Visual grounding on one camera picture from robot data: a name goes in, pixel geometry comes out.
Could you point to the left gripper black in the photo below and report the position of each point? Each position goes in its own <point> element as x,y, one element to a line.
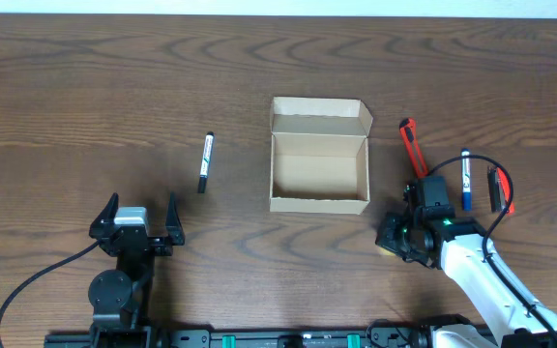
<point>175,233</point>

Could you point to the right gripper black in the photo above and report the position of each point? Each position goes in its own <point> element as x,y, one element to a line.
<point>383,229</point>

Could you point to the blue whiteboard marker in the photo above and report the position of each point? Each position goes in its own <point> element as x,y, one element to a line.
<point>466,180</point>

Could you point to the orange utility knife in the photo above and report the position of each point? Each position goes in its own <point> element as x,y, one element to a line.
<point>407,130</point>

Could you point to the clear tape roll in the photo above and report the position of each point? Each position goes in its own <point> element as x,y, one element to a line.
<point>386,252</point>

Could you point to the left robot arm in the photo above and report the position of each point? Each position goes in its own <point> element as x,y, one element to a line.
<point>120,296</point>

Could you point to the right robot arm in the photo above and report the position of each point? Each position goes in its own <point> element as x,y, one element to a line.
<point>514,316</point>

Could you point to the black green whiteboard marker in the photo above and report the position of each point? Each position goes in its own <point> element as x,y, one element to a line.
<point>206,162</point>

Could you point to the open cardboard box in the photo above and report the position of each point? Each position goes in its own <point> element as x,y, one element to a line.
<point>319,156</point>

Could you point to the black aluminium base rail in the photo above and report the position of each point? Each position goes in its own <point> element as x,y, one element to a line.
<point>385,336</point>

